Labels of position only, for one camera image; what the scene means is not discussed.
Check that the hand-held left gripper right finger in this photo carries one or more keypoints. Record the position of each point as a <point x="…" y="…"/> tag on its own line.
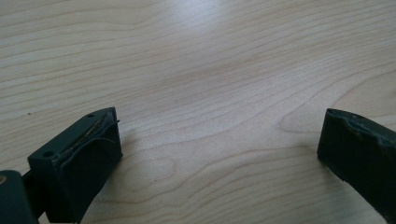
<point x="361" y="152"/>

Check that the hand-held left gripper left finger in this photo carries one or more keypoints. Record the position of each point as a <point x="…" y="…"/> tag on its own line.
<point x="77" y="168"/>

